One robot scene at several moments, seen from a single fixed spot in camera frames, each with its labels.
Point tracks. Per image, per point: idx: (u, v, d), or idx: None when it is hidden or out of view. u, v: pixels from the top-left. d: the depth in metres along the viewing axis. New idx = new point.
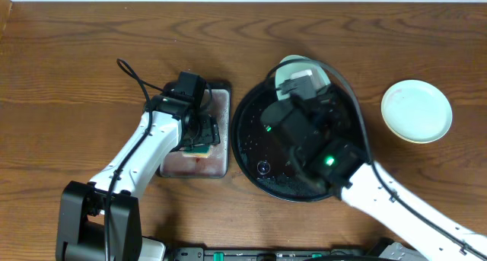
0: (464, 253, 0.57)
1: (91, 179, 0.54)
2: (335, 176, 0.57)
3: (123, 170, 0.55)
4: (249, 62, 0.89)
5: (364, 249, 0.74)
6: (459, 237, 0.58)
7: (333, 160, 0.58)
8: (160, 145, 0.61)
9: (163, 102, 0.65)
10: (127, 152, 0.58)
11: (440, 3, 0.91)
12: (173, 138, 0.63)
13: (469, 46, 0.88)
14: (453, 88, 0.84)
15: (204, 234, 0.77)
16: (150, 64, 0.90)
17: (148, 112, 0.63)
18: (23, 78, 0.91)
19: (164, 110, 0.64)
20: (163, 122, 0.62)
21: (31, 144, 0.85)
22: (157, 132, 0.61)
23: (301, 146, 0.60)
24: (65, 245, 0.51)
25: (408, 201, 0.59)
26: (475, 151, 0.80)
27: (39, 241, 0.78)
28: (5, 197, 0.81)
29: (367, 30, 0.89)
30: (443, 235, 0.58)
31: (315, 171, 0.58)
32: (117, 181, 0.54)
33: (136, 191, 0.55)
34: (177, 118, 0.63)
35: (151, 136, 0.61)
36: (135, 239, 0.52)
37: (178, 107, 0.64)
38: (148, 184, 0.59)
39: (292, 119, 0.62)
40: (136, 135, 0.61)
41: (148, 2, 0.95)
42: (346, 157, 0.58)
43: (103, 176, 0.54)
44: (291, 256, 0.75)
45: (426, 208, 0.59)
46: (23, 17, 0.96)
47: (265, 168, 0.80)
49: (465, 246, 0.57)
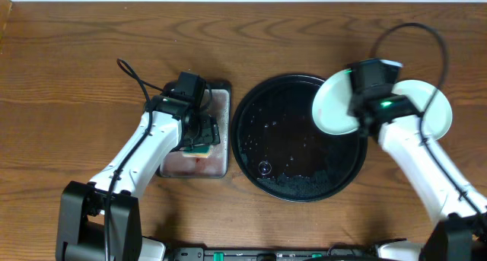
0: (460, 201, 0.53)
1: (91, 179, 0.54)
2: (385, 116, 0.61)
3: (123, 170, 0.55)
4: (249, 62, 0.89)
5: (365, 249, 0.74)
6: (465, 187, 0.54)
7: (389, 104, 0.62)
8: (160, 145, 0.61)
9: (163, 102, 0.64)
10: (127, 152, 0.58)
11: (440, 4, 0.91)
12: (173, 138, 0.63)
13: (469, 46, 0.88)
14: (452, 89, 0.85)
15: (204, 234, 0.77)
16: (151, 64, 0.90)
17: (148, 112, 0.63)
18: (23, 78, 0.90)
19: (164, 110, 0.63)
20: (163, 123, 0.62)
21: (31, 143, 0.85)
22: (157, 132, 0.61)
23: (368, 87, 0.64)
24: (65, 246, 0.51)
25: (435, 151, 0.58)
26: (475, 151, 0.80)
27: (39, 241, 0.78)
28: (4, 197, 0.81)
29: (367, 30, 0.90)
30: (450, 183, 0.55)
31: (370, 105, 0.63)
32: (117, 181, 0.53)
33: (136, 191, 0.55)
34: (177, 119, 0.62)
35: (151, 136, 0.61)
36: (135, 239, 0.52)
37: (178, 107, 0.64)
38: (148, 184, 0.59)
39: (370, 68, 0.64)
40: (136, 135, 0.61)
41: (148, 2, 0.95)
42: (402, 110, 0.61)
43: (103, 176, 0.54)
44: (291, 256, 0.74)
45: (447, 161, 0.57)
46: (23, 17, 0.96)
47: (265, 168, 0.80)
49: (463, 192, 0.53)
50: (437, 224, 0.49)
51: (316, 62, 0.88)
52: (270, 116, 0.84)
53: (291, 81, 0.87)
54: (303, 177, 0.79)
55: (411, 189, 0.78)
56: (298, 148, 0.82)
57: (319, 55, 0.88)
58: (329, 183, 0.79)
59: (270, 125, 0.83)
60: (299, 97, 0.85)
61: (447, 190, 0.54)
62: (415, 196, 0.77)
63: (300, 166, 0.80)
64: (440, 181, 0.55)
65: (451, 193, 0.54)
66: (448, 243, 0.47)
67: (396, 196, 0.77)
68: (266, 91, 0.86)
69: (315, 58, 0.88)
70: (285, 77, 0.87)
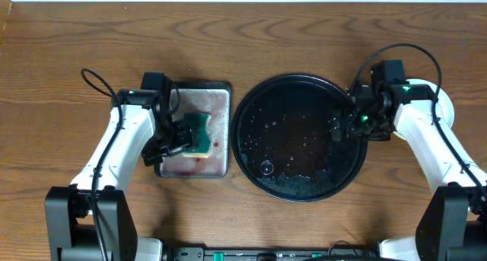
0: (462, 173, 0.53)
1: (72, 181, 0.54)
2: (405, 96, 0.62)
3: (103, 167, 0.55)
4: (249, 62, 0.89)
5: (366, 249, 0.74)
6: (466, 162, 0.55)
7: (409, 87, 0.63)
8: (137, 138, 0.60)
9: (130, 94, 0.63)
10: (103, 148, 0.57)
11: (440, 3, 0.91)
12: (147, 127, 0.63)
13: (469, 46, 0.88)
14: (453, 88, 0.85)
15: (204, 234, 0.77)
16: (151, 64, 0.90)
17: (116, 106, 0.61)
18: (23, 78, 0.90)
19: (132, 103, 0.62)
20: (134, 115, 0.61)
21: (31, 143, 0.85)
22: (128, 125, 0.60)
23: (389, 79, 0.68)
24: (59, 253, 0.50)
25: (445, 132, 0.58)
26: (475, 151, 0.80)
27: (39, 241, 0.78)
28: (4, 196, 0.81)
29: (367, 30, 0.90)
30: (453, 157, 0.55)
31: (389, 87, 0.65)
32: (98, 178, 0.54)
33: (119, 185, 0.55)
34: (148, 108, 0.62)
35: (125, 129, 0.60)
36: (128, 230, 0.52)
37: (147, 97, 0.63)
38: (130, 175, 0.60)
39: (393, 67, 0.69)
40: (109, 130, 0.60)
41: (149, 2, 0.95)
42: (420, 96, 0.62)
43: (83, 176, 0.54)
44: (291, 256, 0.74)
45: (455, 141, 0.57)
46: (23, 18, 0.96)
47: (267, 168, 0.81)
49: (464, 167, 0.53)
50: (437, 191, 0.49)
51: (316, 62, 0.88)
52: (270, 116, 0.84)
53: (290, 81, 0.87)
54: (303, 177, 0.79)
55: (411, 189, 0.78)
56: (298, 148, 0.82)
57: (319, 55, 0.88)
58: (329, 183, 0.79)
59: (270, 125, 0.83)
60: (298, 97, 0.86)
61: (450, 162, 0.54)
62: (415, 195, 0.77)
63: (300, 166, 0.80)
64: (444, 152, 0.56)
65: (454, 165, 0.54)
66: (444, 207, 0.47)
67: (396, 196, 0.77)
68: (266, 90, 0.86)
69: (315, 58, 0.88)
70: (284, 77, 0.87)
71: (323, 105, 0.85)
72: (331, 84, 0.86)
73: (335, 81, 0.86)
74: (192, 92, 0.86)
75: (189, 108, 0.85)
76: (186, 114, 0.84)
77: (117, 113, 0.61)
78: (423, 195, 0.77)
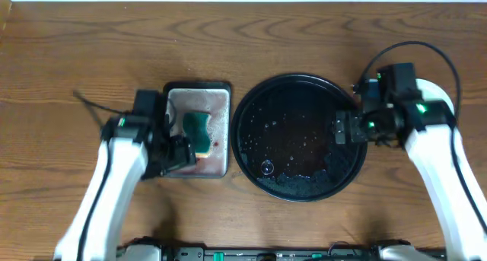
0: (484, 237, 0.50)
1: (56, 250, 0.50)
2: (417, 118, 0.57)
3: (87, 237, 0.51)
4: (249, 62, 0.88)
5: (366, 249, 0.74)
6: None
7: (422, 107, 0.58)
8: (125, 180, 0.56)
9: (119, 125, 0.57)
10: (89, 207, 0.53)
11: (440, 3, 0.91)
12: (135, 170, 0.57)
13: (469, 46, 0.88)
14: (453, 88, 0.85)
15: (204, 234, 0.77)
16: (151, 64, 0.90)
17: (105, 144, 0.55)
18: (23, 78, 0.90)
19: (122, 135, 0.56)
20: (120, 160, 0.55)
21: (31, 143, 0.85)
22: (115, 173, 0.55)
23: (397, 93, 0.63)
24: None
25: (468, 183, 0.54)
26: (475, 151, 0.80)
27: (39, 241, 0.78)
28: (5, 196, 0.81)
29: (367, 30, 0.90)
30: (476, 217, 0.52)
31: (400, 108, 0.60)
32: (84, 248, 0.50)
33: (109, 251, 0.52)
34: (138, 142, 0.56)
35: (112, 176, 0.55)
36: None
37: (138, 128, 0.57)
38: (121, 230, 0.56)
39: (400, 78, 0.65)
40: (95, 181, 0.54)
41: (149, 2, 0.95)
42: (436, 118, 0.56)
43: (68, 245, 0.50)
44: (291, 256, 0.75)
45: (478, 194, 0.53)
46: (23, 18, 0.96)
47: (267, 168, 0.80)
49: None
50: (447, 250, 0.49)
51: (316, 62, 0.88)
52: (270, 115, 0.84)
53: (290, 81, 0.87)
54: (303, 177, 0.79)
55: (411, 189, 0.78)
56: (298, 148, 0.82)
57: (319, 55, 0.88)
58: (329, 183, 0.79)
59: (270, 125, 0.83)
60: (298, 97, 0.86)
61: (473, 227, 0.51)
62: (415, 196, 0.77)
63: (300, 166, 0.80)
64: (470, 227, 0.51)
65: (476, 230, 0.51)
66: None
67: (396, 196, 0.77)
68: (266, 90, 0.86)
69: (315, 57, 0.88)
70: (284, 77, 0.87)
71: (323, 105, 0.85)
72: (331, 84, 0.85)
73: (335, 81, 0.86)
74: (192, 92, 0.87)
75: (189, 108, 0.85)
76: (186, 114, 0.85)
77: (106, 151, 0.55)
78: (423, 195, 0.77)
